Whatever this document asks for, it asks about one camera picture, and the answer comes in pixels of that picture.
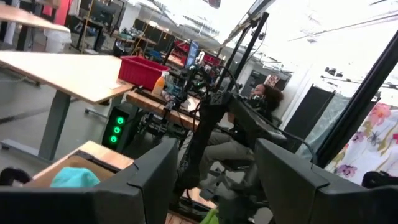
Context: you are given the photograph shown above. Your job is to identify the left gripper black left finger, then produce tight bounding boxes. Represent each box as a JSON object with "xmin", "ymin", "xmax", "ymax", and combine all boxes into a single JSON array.
[{"xmin": 0, "ymin": 136, "xmax": 178, "ymax": 224}]

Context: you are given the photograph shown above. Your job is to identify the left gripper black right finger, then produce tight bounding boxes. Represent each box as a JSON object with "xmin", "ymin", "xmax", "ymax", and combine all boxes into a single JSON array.
[{"xmin": 254, "ymin": 138, "xmax": 398, "ymax": 224}]

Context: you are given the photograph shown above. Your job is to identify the blue microfiber towel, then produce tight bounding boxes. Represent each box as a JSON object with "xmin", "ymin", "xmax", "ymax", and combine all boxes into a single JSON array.
[{"xmin": 49, "ymin": 167, "xmax": 101, "ymax": 188}]

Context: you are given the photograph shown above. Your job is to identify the green microfiber towel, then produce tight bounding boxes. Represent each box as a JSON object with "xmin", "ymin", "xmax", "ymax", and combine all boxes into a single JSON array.
[{"xmin": 198, "ymin": 208, "xmax": 220, "ymax": 224}]

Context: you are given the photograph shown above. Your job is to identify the computer tower with green lights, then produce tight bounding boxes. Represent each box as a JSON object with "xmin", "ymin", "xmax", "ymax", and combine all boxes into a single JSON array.
[{"xmin": 101, "ymin": 104, "xmax": 137, "ymax": 152}]

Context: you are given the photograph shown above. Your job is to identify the black office chair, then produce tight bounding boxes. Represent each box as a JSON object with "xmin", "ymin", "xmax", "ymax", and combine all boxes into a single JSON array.
[{"xmin": 198, "ymin": 158, "xmax": 259, "ymax": 202}]

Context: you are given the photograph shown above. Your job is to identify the floral patterned cloth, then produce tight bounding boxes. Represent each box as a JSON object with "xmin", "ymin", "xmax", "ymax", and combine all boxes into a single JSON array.
[{"xmin": 325, "ymin": 102, "xmax": 398, "ymax": 186}]

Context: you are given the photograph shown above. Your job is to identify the person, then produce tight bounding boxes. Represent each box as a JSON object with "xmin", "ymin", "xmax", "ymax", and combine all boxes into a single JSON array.
[{"xmin": 198, "ymin": 83, "xmax": 284, "ymax": 187}]

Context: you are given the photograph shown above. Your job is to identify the orange spray bottle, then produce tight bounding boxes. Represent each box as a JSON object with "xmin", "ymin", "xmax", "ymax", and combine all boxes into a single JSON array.
[{"xmin": 151, "ymin": 71, "xmax": 170, "ymax": 96}]

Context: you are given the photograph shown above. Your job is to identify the red plastic bin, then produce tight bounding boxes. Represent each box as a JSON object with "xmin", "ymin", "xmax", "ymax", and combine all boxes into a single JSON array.
[{"xmin": 118, "ymin": 55, "xmax": 171, "ymax": 91}]

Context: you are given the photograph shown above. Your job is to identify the white table with grey leg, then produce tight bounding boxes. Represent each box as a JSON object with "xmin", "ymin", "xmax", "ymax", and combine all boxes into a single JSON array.
[{"xmin": 0, "ymin": 50, "xmax": 134, "ymax": 161}]

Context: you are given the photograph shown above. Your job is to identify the white trash bin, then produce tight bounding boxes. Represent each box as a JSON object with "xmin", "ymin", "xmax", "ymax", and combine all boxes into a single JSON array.
[{"xmin": 43, "ymin": 28, "xmax": 72, "ymax": 54}]

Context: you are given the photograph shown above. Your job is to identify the black aluminium rig frame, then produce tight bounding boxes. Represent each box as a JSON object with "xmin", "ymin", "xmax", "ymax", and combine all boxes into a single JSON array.
[{"xmin": 74, "ymin": 29, "xmax": 398, "ymax": 174}]

